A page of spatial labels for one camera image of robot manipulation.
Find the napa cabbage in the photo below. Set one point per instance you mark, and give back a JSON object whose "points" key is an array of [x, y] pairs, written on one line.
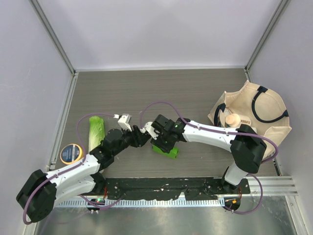
{"points": [[96, 134]]}

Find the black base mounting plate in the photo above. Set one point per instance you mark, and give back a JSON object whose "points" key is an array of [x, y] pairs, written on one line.
{"points": [[165, 189]]}

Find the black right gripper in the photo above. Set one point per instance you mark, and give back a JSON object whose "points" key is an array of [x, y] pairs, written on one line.
{"points": [[165, 148]]}

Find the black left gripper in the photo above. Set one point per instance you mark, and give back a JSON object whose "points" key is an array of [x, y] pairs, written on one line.
{"points": [[139, 139]]}

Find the round blue yellow tin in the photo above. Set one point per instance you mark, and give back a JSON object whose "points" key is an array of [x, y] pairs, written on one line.
{"points": [[71, 154]]}

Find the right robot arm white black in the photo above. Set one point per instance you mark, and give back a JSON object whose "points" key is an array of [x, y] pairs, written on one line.
{"points": [[247, 150]]}

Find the beige canvas tote bag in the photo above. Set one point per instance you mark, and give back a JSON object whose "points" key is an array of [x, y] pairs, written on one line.
{"points": [[265, 108]]}

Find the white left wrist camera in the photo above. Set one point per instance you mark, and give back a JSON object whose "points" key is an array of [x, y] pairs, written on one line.
{"points": [[123, 121]]}

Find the beige cap bottle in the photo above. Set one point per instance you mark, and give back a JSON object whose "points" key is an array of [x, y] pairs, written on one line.
{"points": [[233, 120]]}

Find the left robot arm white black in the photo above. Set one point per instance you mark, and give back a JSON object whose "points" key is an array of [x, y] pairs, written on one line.
{"points": [[43, 191]]}

